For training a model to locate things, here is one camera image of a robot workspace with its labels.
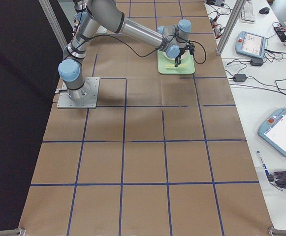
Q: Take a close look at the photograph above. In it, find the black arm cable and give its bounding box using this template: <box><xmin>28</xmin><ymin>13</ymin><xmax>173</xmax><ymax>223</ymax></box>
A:
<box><xmin>71</xmin><ymin>9</ymin><xmax>207</xmax><ymax>65</ymax></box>

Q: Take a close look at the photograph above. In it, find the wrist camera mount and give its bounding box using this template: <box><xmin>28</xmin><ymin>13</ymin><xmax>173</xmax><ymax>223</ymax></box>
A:
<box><xmin>186</xmin><ymin>41</ymin><xmax>195</xmax><ymax>55</ymax></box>

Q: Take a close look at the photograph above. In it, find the white pen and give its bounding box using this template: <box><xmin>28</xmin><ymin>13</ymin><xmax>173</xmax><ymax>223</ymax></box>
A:
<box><xmin>256</xmin><ymin>150</ymin><xmax>269</xmax><ymax>176</ymax></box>

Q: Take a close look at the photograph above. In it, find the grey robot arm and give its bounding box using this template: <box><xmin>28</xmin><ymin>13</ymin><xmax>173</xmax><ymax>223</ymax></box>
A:
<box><xmin>73</xmin><ymin>0</ymin><xmax>88</xmax><ymax>25</ymax></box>
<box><xmin>58</xmin><ymin>0</ymin><xmax>194</xmax><ymax>104</ymax></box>

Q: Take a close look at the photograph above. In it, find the yellow plastic fork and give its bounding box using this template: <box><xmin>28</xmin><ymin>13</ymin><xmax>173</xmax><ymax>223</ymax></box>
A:
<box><xmin>165</xmin><ymin>64</ymin><xmax>186</xmax><ymax>70</ymax></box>

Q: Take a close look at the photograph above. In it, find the black computer mouse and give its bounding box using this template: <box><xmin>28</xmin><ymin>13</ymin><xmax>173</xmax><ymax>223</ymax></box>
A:
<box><xmin>259</xmin><ymin>7</ymin><xmax>270</xmax><ymax>15</ymax></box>

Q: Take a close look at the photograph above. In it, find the black power adapter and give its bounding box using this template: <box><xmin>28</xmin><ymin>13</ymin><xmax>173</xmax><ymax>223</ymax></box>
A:
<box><xmin>233</xmin><ymin>73</ymin><xmax>247</xmax><ymax>83</ymax></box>
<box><xmin>250</xmin><ymin>58</ymin><xmax>264</xmax><ymax>67</ymax></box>

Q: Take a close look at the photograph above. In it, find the teach pendant tablet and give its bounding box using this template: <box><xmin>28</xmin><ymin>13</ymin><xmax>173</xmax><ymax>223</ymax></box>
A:
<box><xmin>235</xmin><ymin>31</ymin><xmax>266</xmax><ymax>59</ymax></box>
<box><xmin>257</xmin><ymin>107</ymin><xmax>286</xmax><ymax>157</ymax></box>

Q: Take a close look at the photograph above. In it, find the brown paper table cover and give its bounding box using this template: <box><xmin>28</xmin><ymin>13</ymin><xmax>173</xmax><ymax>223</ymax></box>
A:
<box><xmin>19</xmin><ymin>0</ymin><xmax>272</xmax><ymax>236</ymax></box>

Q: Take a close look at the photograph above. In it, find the aluminium frame post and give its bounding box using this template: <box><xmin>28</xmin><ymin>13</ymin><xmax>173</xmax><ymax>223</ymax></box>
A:
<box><xmin>215</xmin><ymin>0</ymin><xmax>246</xmax><ymax>56</ymax></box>

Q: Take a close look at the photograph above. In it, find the white keyboard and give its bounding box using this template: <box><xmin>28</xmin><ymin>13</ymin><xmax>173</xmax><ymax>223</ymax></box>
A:
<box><xmin>240</xmin><ymin>0</ymin><xmax>255</xmax><ymax>24</ymax></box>

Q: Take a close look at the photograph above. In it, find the light green tray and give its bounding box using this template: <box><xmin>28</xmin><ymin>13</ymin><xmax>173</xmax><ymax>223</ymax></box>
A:
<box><xmin>158</xmin><ymin>51</ymin><xmax>195</xmax><ymax>74</ymax></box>

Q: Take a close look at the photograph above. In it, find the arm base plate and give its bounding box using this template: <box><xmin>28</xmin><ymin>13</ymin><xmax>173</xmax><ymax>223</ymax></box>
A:
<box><xmin>57</xmin><ymin>77</ymin><xmax>100</xmax><ymax>109</ymax></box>

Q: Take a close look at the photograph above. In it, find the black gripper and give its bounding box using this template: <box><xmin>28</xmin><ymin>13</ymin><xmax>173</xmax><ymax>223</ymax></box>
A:
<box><xmin>174</xmin><ymin>48</ymin><xmax>185</xmax><ymax>67</ymax></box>

